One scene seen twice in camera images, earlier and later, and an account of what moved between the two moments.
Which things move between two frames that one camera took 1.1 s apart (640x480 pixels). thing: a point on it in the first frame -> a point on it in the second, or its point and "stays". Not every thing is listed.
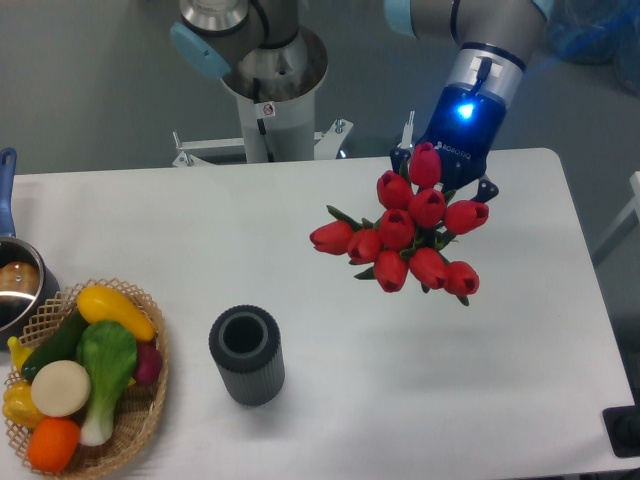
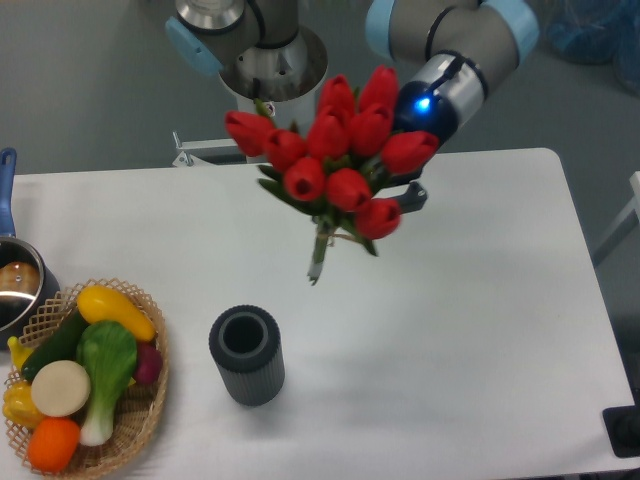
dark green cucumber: x=60 y=345 stays
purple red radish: x=149 y=362 stays
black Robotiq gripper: x=464 y=128 -> x=419 y=108
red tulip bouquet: x=415 y=224 -> x=335 y=165
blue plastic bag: x=599 y=31 stays
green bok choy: x=107 y=352 stays
